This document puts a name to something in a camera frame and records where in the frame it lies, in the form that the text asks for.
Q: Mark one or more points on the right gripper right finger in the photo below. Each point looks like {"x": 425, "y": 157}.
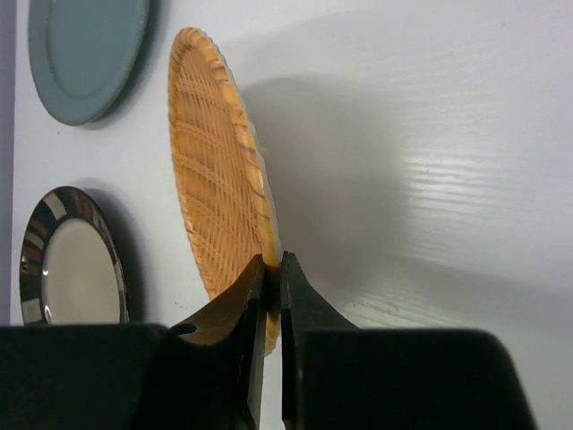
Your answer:
{"x": 339, "y": 376}

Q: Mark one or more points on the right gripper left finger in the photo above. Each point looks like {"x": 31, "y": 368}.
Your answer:
{"x": 203, "y": 373}

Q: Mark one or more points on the woven bamboo plate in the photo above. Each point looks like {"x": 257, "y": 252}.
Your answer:
{"x": 220, "y": 175}

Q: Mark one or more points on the teal ceramic plate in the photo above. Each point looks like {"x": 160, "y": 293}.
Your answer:
{"x": 83, "y": 53}

